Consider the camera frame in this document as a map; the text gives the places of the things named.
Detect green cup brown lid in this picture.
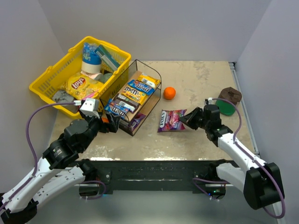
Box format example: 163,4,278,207
215,87,242,116

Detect blue M&M's bag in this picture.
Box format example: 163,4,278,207
105,99,129,118
128,80,155,96

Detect small yellow snack bar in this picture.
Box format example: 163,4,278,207
137,73,161,88

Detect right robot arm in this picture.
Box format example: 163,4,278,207
179,104,285,210

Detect yellow Lay's chips bag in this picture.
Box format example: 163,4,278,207
60,72,104,100

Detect pink package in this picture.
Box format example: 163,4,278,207
85,91,98,98

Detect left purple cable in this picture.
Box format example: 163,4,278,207
0,101,82,210

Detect brown chocolate bag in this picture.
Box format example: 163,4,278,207
114,93,140,113

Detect grey crumpled cloth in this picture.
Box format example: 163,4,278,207
52,90,74,105

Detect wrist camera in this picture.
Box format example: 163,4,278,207
205,98,214,105
79,98,100,118

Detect purple Fox's candy bag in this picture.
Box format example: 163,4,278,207
120,113,146,132

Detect teal box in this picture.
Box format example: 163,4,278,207
94,45,120,71

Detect pink tissue roll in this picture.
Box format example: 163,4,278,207
81,71,103,81

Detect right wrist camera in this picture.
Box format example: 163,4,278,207
205,98,214,105

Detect green round ball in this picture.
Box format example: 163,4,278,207
101,73,113,83

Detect yellow M&M's bag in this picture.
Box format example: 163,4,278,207
121,85,148,105

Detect yellow plastic basket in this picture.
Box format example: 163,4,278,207
29,36,131,112

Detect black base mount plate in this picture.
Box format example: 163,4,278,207
67,160,235,196

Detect orange near shelf back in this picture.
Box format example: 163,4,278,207
163,87,176,100

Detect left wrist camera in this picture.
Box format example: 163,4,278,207
79,98,100,118

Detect wood and wire shelf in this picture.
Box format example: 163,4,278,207
100,59,162,136

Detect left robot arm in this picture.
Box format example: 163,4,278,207
0,113,121,224

